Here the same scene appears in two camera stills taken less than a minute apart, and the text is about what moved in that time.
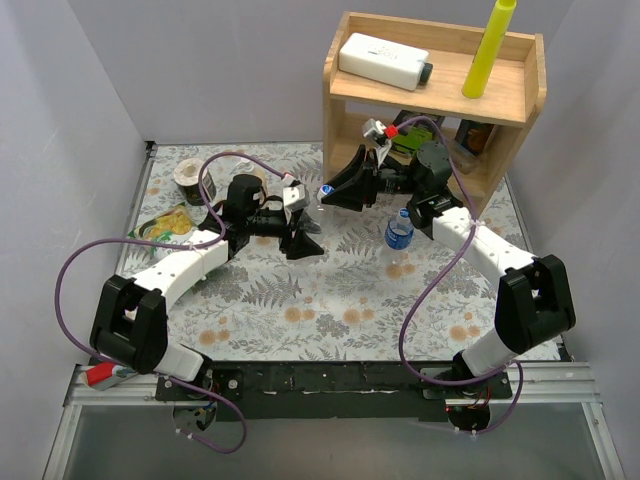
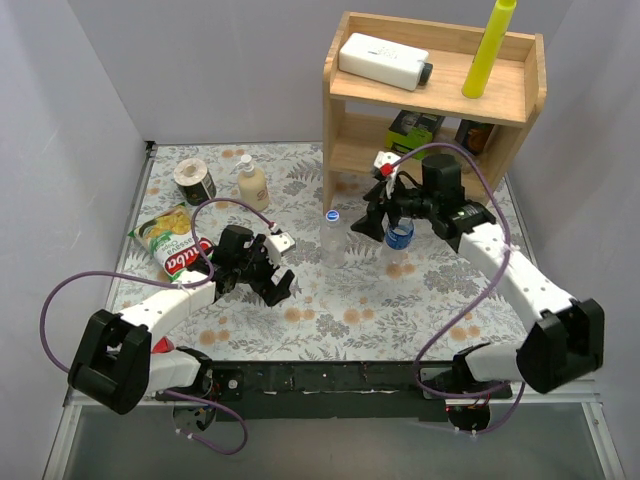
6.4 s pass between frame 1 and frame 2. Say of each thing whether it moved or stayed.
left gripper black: moved
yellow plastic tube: stayed
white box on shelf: stayed
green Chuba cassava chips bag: stayed
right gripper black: moved
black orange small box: stayed
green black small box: stayed
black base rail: stayed
